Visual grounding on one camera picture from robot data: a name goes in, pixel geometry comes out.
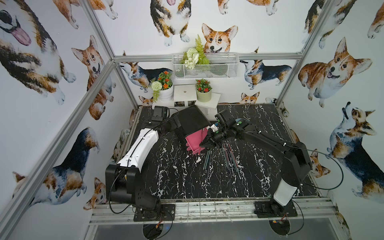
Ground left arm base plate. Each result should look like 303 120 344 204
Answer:
134 204 176 222

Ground white wire basket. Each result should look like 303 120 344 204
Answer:
172 53 240 80

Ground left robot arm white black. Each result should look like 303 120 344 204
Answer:
105 116 181 212

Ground red pencil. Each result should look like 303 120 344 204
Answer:
227 143 239 172

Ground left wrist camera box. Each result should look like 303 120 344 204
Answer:
151 106 169 122

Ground teal pencil right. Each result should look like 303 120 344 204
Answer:
228 145 241 179

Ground green pot red flowers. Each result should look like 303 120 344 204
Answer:
196 79 212 103

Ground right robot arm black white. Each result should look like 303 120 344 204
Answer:
200 110 312 208

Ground white stepped display stand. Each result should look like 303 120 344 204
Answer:
152 85 221 121

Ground teal plastic dustpan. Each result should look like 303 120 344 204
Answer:
236 118 250 125

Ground green white artificial fern flowers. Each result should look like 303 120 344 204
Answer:
181 35 210 70

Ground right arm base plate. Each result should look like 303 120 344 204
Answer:
254 200 298 218

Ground white pot orange flowers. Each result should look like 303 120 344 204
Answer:
151 71 174 103

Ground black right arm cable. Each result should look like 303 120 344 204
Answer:
284 143 345 191

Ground black drawer cabinet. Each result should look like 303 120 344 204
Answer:
171 106 210 144

